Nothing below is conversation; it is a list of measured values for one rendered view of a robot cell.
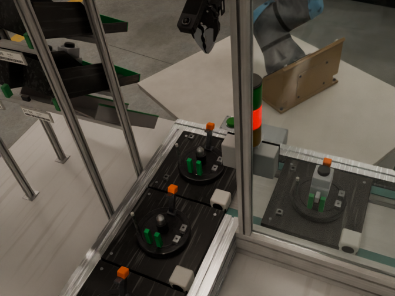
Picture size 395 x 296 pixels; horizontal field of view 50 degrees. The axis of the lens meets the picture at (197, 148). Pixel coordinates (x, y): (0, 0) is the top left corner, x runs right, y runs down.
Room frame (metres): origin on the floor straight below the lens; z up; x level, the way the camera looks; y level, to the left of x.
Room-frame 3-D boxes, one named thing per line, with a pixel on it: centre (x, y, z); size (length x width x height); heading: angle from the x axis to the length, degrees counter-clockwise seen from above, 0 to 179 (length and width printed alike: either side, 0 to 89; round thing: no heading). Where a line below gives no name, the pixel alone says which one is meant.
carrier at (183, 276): (0.61, 0.11, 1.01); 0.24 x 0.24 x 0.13; 60
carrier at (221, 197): (0.82, -0.01, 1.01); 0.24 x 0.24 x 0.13; 60
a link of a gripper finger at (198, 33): (1.05, -0.06, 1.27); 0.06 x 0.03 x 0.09; 150
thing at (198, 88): (1.23, -0.32, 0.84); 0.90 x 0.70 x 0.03; 32
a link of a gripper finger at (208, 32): (1.03, -0.09, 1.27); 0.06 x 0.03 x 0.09; 150
